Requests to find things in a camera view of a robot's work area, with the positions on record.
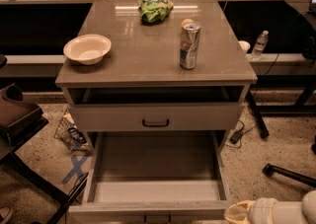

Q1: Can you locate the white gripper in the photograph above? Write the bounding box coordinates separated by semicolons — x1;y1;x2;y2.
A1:
224;198;277;224

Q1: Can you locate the drawer with black handle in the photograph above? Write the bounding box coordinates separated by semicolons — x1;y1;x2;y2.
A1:
69;103;244;132
69;131;231;224

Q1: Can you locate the grey drawer cabinet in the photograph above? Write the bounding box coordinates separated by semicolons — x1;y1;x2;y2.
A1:
56;0;257;143

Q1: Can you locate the black chair base leg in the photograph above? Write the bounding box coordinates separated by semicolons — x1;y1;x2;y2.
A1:
262;164;316;187

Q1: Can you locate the black power adapter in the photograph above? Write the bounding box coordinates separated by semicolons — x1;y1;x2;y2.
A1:
229;129;243;144

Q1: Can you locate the black desk leg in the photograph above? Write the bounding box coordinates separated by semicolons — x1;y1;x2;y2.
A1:
246;91;270;139

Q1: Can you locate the blue tape cross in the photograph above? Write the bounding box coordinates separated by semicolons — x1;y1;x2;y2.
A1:
61;155;88;185

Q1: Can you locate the white paper cup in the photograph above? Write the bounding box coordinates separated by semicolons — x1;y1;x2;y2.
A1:
239;40;250;53

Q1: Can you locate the clear water bottle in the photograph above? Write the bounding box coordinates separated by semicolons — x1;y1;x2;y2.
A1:
251;31;269;60

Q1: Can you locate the tall silver drink can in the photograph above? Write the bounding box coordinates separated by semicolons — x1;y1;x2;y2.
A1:
180;21;201;70

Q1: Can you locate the orange fruit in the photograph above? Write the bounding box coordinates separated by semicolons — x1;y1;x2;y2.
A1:
181;19;194;29

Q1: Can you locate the black stand leg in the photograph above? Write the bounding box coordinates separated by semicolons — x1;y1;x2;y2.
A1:
47;173;88;224

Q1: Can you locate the white bowl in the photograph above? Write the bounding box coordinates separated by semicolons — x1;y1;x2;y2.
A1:
63;35;112;65

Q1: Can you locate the green chip bag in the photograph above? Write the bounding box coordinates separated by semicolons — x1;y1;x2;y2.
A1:
138;0;174;24

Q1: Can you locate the dark chair at left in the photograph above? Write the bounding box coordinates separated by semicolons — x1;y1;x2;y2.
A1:
0;53;70;206

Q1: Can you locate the wire basket on floor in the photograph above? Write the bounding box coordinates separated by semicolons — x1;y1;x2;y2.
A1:
54;112;92;155

